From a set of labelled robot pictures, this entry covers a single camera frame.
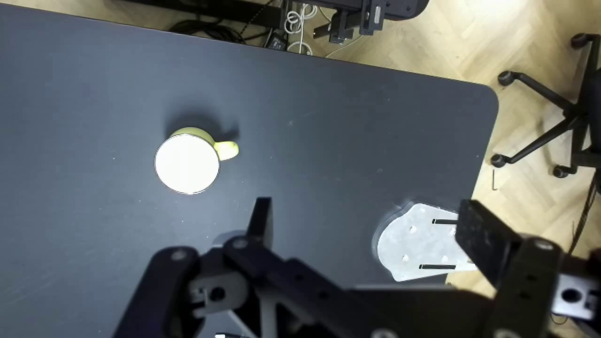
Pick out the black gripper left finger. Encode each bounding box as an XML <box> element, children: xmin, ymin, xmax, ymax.
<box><xmin>247</xmin><ymin>197</ymin><xmax>272</xmax><ymax>247</ymax></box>

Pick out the yellow enamel cup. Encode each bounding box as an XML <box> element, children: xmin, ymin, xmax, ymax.
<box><xmin>153</xmin><ymin>127</ymin><xmax>240</xmax><ymax>195</ymax></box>

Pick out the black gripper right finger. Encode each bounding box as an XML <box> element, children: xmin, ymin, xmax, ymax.
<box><xmin>454</xmin><ymin>198</ymin><xmax>521</xmax><ymax>285</ymax></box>

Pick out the black office chair base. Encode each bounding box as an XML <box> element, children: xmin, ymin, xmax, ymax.
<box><xmin>490</xmin><ymin>31</ymin><xmax>601</xmax><ymax>180</ymax></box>

